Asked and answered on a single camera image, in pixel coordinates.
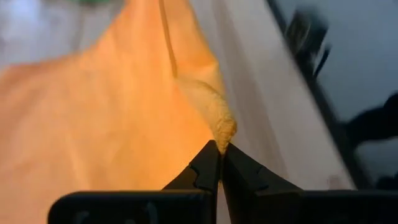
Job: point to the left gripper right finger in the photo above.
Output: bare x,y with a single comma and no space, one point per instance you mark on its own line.
264,205

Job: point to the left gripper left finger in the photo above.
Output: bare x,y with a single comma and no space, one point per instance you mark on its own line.
186,205

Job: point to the orange microfiber towel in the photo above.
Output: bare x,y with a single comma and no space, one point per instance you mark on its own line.
93,124

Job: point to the black aluminium rig frame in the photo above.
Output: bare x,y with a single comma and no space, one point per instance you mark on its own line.
323,102

